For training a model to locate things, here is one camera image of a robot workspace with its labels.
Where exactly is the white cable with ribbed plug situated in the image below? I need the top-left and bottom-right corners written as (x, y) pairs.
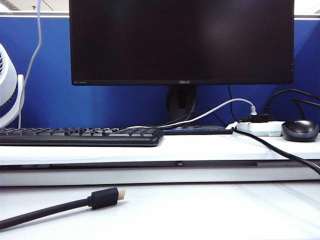
top-left (126, 98), bottom-right (257, 130)

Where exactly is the black plug with looping cable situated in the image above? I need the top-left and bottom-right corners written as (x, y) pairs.
top-left (241, 89), bottom-right (320, 123)

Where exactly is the white Type-C charging cable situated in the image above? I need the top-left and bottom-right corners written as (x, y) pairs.
top-left (17, 0), bottom-right (43, 129)

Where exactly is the black monitor stand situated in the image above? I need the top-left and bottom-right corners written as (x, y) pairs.
top-left (166, 85), bottom-right (234, 136)

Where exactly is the white desk fan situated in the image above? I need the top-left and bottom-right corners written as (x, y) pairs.
top-left (0, 43), bottom-right (26, 128)

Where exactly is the black keyboard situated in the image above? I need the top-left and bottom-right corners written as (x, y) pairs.
top-left (0, 126), bottom-right (165, 148)

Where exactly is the black computer mouse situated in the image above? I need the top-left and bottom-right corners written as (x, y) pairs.
top-left (280, 119), bottom-right (320, 143)

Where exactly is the black ASUS monitor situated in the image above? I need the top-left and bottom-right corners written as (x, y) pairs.
top-left (68, 0), bottom-right (295, 87)

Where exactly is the black HDMI cable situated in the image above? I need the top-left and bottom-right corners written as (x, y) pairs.
top-left (0, 186), bottom-right (127, 231)

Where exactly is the black mouse cable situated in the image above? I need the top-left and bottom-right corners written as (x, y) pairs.
top-left (292, 98), bottom-right (320, 121)

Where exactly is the thick black power cable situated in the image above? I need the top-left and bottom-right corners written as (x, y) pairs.
top-left (231, 127), bottom-right (320, 176)

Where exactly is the blue office partition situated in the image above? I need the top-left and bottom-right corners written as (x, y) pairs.
top-left (0, 11), bottom-right (320, 130)

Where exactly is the thin black monitor cable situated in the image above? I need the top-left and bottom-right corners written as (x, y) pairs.
top-left (227, 84), bottom-right (237, 122)

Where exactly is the white power strip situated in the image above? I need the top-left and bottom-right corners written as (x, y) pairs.
top-left (236, 120), bottom-right (285, 137)

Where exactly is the thin black keyboard cable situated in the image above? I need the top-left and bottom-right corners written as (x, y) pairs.
top-left (159, 104), bottom-right (227, 127)

